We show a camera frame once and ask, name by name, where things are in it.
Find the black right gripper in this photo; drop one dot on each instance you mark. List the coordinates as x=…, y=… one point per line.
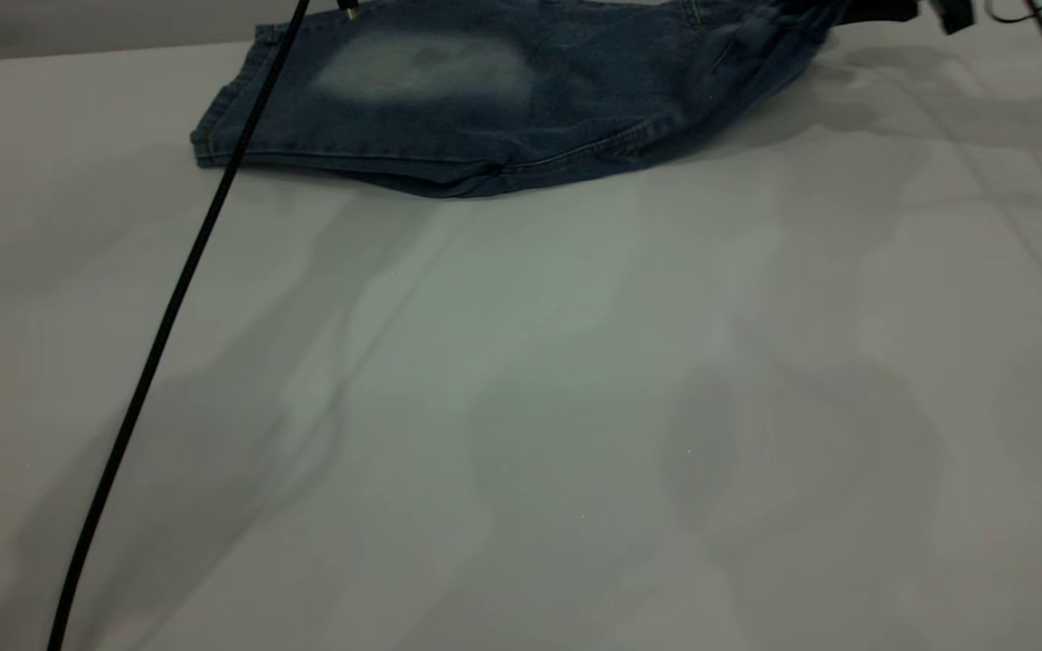
x=953, y=14

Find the blue denim shorts with print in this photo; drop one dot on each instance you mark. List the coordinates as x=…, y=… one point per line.
x=575, y=108

